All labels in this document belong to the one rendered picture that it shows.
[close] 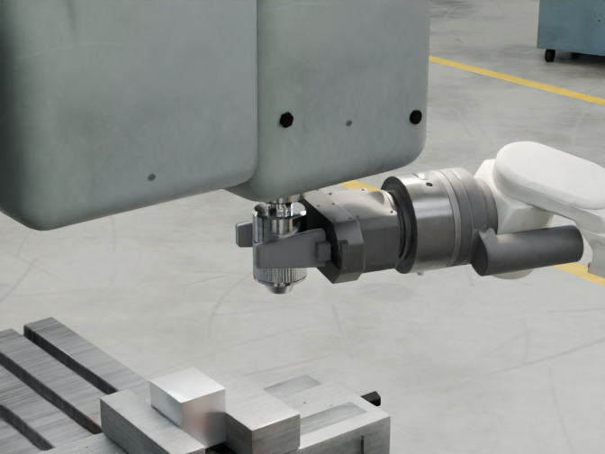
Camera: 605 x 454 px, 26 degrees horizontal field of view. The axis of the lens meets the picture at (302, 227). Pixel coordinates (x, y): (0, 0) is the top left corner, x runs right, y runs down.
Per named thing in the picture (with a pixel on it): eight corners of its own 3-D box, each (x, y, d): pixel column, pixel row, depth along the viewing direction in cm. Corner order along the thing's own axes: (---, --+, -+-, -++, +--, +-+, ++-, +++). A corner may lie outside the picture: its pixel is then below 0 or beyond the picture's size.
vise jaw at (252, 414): (220, 392, 143) (219, 358, 142) (301, 448, 132) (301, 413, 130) (173, 407, 140) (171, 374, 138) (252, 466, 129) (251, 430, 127)
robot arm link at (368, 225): (288, 165, 117) (410, 150, 121) (290, 265, 121) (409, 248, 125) (340, 209, 106) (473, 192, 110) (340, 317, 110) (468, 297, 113)
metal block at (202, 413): (194, 418, 136) (194, 366, 134) (227, 441, 132) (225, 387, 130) (151, 432, 133) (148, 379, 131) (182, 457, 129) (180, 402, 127)
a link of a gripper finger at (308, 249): (254, 237, 109) (323, 227, 111) (255, 273, 110) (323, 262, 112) (260, 243, 107) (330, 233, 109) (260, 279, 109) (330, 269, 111)
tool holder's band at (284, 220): (290, 231, 109) (290, 221, 108) (241, 222, 111) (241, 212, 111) (316, 215, 113) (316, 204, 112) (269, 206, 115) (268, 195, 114)
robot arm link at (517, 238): (428, 149, 117) (540, 136, 121) (406, 235, 124) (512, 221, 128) (480, 236, 110) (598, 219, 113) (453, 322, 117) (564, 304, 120)
